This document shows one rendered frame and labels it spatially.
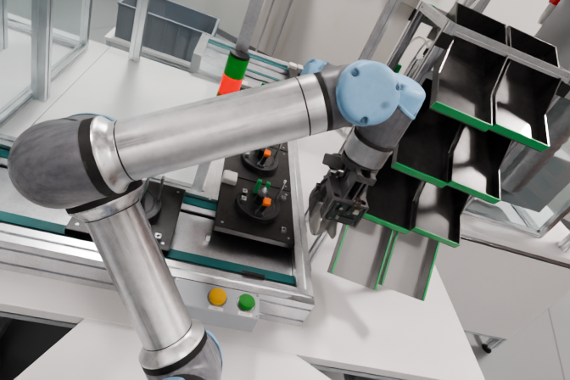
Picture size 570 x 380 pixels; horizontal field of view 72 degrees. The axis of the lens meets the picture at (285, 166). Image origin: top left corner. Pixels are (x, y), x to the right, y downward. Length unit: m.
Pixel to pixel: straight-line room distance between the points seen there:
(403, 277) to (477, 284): 1.16
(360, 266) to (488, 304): 1.45
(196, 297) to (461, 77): 0.78
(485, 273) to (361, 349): 1.21
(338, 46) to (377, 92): 4.39
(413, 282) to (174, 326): 0.74
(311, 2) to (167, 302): 4.46
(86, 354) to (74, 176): 0.57
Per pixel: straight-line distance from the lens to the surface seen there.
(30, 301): 1.06
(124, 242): 0.64
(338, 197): 0.70
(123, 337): 1.01
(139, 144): 0.47
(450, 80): 0.96
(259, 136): 0.46
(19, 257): 1.06
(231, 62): 0.95
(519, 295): 2.53
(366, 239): 1.14
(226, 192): 1.22
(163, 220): 1.08
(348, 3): 4.78
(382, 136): 0.64
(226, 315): 0.97
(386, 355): 1.24
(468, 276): 2.26
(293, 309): 1.07
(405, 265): 1.21
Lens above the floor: 1.74
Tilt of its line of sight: 32 degrees down
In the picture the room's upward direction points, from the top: 25 degrees clockwise
